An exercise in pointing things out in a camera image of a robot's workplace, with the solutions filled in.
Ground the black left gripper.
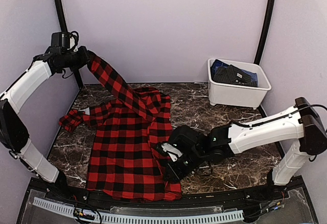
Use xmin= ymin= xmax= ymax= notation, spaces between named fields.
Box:
xmin=62 ymin=45 xmax=91 ymax=71

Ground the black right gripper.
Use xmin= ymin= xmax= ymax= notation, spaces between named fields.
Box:
xmin=162 ymin=148 xmax=205 ymax=184

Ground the red black plaid shirt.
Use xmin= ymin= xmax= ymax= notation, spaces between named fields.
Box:
xmin=59 ymin=55 xmax=182 ymax=200

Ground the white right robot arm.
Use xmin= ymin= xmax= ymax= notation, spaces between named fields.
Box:
xmin=158 ymin=97 xmax=326 ymax=201

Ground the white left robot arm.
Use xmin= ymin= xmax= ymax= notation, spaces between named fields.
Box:
xmin=1 ymin=46 xmax=89 ymax=202

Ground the white plastic bin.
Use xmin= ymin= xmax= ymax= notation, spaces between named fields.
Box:
xmin=207 ymin=58 xmax=271 ymax=109

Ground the grey striped shirt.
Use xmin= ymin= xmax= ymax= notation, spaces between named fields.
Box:
xmin=211 ymin=65 xmax=254 ymax=87

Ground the dark blue plaid shirt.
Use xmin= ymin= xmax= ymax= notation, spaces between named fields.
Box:
xmin=211 ymin=59 xmax=229 ymax=69

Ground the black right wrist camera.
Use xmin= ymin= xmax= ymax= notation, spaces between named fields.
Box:
xmin=154 ymin=125 xmax=206 ymax=162

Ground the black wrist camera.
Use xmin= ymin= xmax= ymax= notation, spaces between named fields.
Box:
xmin=154 ymin=125 xmax=206 ymax=162
xmin=49 ymin=31 xmax=79 ymax=54

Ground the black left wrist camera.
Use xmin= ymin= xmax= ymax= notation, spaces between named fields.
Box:
xmin=49 ymin=31 xmax=79 ymax=54

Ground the black left frame post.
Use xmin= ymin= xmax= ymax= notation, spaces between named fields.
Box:
xmin=54 ymin=0 xmax=84 ymax=89

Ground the black frame post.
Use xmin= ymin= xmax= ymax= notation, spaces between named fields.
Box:
xmin=54 ymin=0 xmax=84 ymax=89
xmin=253 ymin=0 xmax=275 ymax=65

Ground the white slotted cable duct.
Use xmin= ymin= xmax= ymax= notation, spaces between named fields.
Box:
xmin=33 ymin=197 xmax=244 ymax=224

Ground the black front rail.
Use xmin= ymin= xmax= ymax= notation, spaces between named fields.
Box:
xmin=43 ymin=185 xmax=288 ymax=209

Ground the black right frame post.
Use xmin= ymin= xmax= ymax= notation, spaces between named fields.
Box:
xmin=253 ymin=0 xmax=275 ymax=65

